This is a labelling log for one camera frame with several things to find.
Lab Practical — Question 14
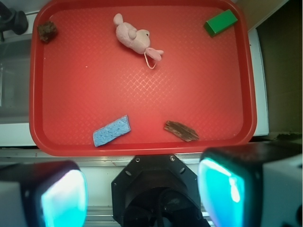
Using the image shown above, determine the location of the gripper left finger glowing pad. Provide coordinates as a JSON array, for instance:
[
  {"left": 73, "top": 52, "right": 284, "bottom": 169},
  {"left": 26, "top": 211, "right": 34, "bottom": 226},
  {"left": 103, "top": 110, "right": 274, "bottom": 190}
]
[{"left": 0, "top": 161, "right": 88, "bottom": 227}]

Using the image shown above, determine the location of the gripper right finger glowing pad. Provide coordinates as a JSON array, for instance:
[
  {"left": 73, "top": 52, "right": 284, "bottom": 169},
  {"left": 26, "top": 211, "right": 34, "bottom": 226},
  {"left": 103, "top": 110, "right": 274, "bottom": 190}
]
[{"left": 197, "top": 142, "right": 303, "bottom": 227}]

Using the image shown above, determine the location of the brown rock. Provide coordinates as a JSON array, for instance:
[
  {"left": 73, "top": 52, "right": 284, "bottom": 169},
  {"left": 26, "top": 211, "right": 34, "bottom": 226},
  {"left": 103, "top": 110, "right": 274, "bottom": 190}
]
[{"left": 37, "top": 21, "right": 58, "bottom": 44}]

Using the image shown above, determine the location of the brown wood piece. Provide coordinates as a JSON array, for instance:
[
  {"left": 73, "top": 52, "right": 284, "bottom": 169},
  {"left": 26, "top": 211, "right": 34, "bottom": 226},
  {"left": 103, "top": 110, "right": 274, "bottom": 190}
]
[{"left": 164, "top": 121, "right": 199, "bottom": 142}]

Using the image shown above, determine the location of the blue sponge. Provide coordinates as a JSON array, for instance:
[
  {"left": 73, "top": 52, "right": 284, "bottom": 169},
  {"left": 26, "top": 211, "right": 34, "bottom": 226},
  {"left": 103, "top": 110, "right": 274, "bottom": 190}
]
[{"left": 93, "top": 115, "right": 131, "bottom": 147}]

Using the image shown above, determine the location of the red plastic tray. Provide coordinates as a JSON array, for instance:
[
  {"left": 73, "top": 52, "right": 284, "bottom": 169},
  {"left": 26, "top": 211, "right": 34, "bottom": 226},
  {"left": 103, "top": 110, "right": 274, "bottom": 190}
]
[{"left": 29, "top": 0, "right": 257, "bottom": 157}]

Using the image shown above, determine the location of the green rectangular block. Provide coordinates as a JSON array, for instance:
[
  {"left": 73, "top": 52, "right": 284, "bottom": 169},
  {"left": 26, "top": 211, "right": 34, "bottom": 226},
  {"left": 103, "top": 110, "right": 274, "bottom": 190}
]
[{"left": 204, "top": 9, "right": 238, "bottom": 37}]

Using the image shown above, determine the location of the grey sink faucet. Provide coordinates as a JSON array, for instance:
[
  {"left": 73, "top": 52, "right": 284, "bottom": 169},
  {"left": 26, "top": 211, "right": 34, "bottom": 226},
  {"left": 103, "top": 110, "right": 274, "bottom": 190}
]
[{"left": 0, "top": 2, "right": 28, "bottom": 42}]

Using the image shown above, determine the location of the pink plush bunny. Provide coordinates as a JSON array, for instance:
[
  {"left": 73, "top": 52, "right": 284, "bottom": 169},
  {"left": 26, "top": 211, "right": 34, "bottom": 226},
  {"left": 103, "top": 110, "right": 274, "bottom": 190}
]
[{"left": 113, "top": 13, "right": 164, "bottom": 70}]

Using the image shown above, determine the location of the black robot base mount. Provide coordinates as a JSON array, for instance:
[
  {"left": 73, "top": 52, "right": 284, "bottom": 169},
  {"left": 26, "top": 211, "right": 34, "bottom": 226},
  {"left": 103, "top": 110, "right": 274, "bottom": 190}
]
[{"left": 111, "top": 154, "right": 210, "bottom": 227}]

